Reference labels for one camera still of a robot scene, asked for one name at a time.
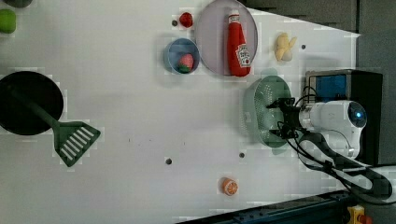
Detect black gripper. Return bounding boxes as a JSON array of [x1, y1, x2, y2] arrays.
[[267, 98, 301, 139]]

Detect light green strainer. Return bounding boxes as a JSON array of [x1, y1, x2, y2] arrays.
[[243, 68, 291, 155]]

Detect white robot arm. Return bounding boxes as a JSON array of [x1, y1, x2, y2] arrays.
[[268, 98, 395, 205]]

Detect peeled toy banana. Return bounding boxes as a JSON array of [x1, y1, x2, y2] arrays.
[[275, 33, 297, 62]]

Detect red ketchup bottle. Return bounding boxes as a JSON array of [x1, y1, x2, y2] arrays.
[[227, 9, 251, 77]]

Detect silver toaster oven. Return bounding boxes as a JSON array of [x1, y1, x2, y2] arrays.
[[299, 69, 383, 165]]

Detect orange slice toy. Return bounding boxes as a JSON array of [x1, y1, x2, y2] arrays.
[[221, 178, 238, 196]]

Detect grey round plate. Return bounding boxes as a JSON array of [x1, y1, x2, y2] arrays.
[[194, 0, 258, 76]]

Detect strawberry in blue bowl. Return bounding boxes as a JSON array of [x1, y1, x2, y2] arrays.
[[177, 54, 194, 74]]

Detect blue bowl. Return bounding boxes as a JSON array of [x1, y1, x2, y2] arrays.
[[163, 38, 201, 75]]

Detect red toy strawberry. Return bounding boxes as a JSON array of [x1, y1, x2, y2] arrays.
[[179, 12, 193, 28]]

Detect dark green slotted spatula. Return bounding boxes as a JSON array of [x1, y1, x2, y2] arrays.
[[8, 87, 101, 167]]

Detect black frying pan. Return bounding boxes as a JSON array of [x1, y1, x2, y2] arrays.
[[0, 71, 64, 135]]

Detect black round object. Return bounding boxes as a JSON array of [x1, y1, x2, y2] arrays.
[[3, 0, 33, 8]]

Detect green toy apple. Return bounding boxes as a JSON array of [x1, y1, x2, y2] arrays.
[[0, 9, 16, 34]]

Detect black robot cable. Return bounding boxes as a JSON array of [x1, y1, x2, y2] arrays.
[[276, 85, 396, 205]]

